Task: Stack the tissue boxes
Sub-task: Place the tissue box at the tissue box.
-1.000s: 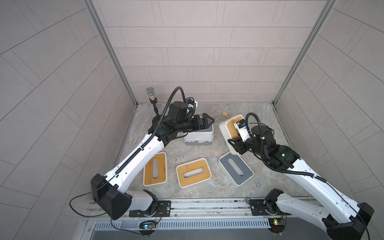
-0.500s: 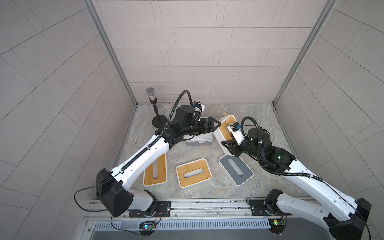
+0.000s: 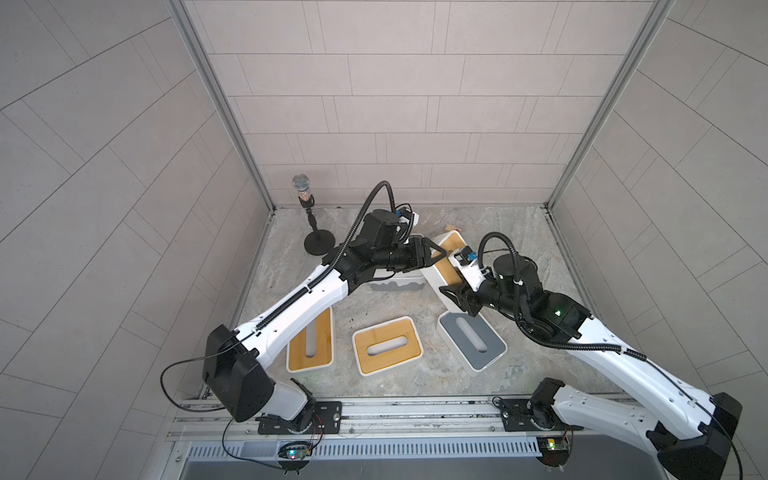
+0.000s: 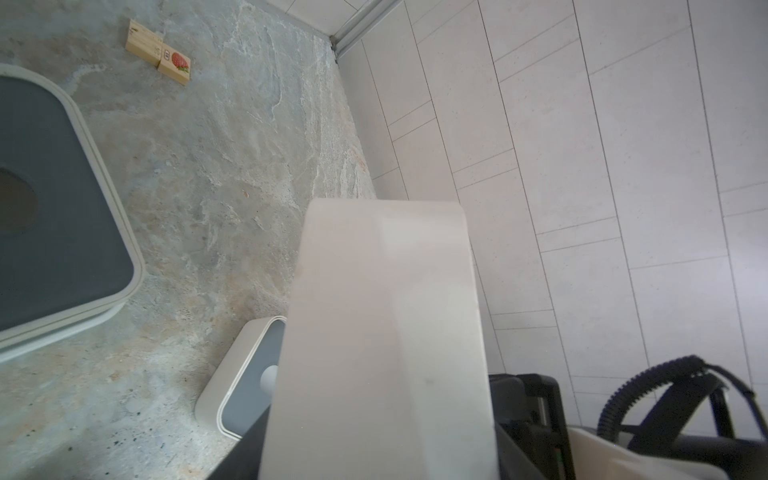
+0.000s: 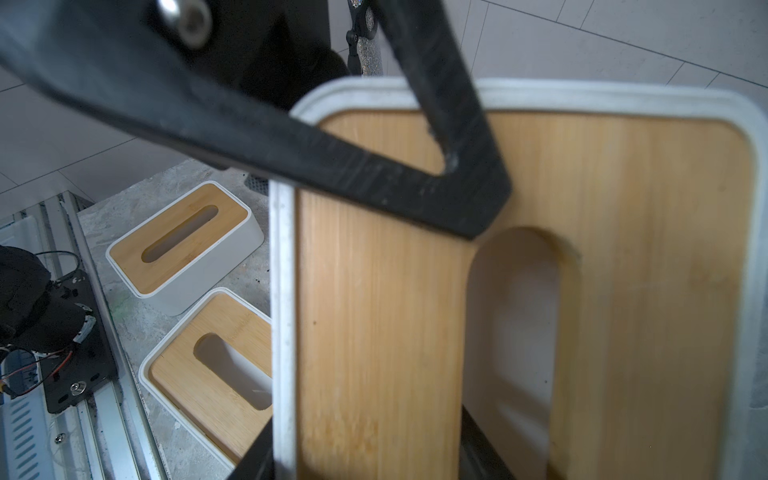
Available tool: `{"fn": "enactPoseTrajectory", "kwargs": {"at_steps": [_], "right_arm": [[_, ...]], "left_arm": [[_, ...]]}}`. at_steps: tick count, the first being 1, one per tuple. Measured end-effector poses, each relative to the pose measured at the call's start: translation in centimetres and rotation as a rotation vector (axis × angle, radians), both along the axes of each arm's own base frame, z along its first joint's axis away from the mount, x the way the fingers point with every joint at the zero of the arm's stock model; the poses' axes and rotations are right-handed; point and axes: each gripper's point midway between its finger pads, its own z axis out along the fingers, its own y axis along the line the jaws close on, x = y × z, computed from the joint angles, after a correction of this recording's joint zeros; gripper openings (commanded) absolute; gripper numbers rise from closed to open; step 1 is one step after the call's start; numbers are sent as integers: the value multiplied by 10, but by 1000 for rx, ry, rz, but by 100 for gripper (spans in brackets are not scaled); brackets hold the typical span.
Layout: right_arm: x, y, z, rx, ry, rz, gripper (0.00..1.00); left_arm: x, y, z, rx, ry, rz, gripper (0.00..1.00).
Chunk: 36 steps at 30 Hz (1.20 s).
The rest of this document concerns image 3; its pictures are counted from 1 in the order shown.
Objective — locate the bamboo lid tissue box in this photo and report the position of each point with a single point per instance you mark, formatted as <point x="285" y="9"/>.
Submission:
<point x="444" y="272"/>
<point x="387" y="346"/>
<point x="313" y="348"/>

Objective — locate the aluminium corner post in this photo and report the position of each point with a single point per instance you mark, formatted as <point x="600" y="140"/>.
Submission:
<point x="649" y="28"/>
<point x="191" y="39"/>

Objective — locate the aluminium corner post right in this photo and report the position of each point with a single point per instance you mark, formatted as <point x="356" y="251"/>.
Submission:
<point x="649" y="28"/>

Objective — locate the microphone on black stand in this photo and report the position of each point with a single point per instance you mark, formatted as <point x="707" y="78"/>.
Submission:
<point x="319" y="241"/>

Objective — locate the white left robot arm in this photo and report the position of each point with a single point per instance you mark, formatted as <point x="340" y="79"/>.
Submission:
<point x="236" y="361"/>

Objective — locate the left green circuit board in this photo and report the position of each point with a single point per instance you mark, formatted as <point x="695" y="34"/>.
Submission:
<point x="294" y="456"/>

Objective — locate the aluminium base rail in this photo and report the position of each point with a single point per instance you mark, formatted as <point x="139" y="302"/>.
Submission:
<point x="454" y="417"/>

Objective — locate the white ventilation grille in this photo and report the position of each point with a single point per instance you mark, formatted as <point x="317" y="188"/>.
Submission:
<point x="370" y="448"/>

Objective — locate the green circuit board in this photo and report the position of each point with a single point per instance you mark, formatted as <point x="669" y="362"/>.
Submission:
<point x="294" y="456"/>
<point x="555" y="451"/>

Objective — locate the aluminium corner post left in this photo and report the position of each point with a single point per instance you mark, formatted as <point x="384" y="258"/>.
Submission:
<point x="191" y="39"/>

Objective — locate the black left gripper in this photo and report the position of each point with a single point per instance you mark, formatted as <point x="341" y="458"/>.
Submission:
<point x="413" y="254"/>

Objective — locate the grey lid tissue box front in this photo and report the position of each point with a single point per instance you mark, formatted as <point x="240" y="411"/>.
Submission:
<point x="472" y="340"/>

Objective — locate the right green circuit board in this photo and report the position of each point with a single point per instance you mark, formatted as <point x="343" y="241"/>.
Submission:
<point x="555" y="451"/>

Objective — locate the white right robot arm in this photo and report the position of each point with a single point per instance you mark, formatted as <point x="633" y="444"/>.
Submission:
<point x="689" y="431"/>

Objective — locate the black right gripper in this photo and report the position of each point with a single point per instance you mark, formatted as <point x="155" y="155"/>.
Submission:
<point x="471" y="295"/>

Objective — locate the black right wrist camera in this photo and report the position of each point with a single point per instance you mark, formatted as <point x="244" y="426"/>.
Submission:
<point x="503" y="274"/>

